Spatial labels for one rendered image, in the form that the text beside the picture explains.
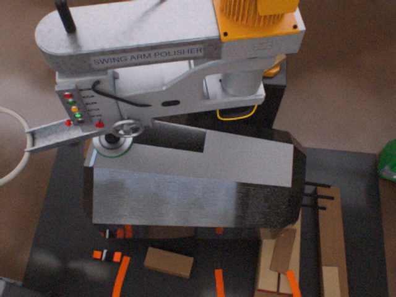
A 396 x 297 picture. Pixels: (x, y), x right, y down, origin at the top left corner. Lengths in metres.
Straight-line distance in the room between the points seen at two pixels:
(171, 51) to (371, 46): 2.71
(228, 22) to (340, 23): 2.62
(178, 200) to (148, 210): 0.18
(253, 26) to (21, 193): 2.26
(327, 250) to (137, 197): 1.35
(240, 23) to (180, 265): 1.71
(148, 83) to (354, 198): 1.93
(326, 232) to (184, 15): 1.90
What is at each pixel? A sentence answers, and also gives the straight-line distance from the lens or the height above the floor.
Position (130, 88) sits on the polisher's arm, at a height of 1.39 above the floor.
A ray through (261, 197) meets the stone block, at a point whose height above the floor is 0.78.
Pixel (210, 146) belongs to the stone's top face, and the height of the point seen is 0.83.
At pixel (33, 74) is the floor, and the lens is 3.76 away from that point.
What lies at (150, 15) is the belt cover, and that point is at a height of 1.70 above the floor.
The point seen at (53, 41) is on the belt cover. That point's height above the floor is 1.70.
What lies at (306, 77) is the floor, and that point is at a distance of 3.62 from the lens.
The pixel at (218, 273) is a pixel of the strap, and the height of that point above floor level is 0.02.
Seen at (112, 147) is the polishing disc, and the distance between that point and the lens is 2.25.
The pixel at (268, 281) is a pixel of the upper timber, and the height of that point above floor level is 0.20.
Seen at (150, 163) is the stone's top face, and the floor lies 0.83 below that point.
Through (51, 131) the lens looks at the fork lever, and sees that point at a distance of 2.29.
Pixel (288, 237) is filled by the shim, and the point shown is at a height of 0.21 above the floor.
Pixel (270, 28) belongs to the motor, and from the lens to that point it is 1.54.
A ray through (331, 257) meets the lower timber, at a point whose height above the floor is 0.09.
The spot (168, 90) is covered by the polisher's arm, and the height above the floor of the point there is 1.38.
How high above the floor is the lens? 2.85
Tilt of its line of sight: 64 degrees down
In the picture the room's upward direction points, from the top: 1 degrees clockwise
